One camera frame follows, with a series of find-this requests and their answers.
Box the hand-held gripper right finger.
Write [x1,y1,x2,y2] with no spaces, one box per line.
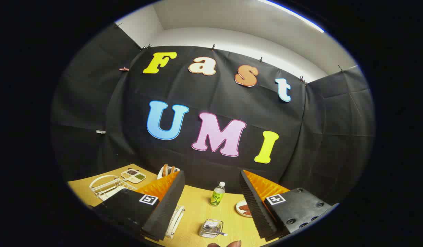
[239,169,340,240]

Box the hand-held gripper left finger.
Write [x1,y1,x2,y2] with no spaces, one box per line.
[91,170,185,242]

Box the metal spoon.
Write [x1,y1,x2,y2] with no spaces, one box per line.
[204,225,228,236]

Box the metal wire basket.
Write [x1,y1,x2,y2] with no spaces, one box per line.
[198,219,224,238]

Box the white wire dish rack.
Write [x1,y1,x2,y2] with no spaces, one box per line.
[89,174,185,239]

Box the white plate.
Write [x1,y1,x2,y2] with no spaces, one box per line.
[235,200,253,218]

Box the cream toaster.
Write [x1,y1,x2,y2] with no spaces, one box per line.
[157,165,181,180]

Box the green label drink bottle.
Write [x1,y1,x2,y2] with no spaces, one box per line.
[209,182,226,207]

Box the divided snack tray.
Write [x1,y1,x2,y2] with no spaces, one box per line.
[121,168,146,184]

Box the black backdrop cloth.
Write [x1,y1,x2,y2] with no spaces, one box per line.
[50,23,375,206]

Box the row of black clips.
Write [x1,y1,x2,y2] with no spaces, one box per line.
[114,22,344,84]

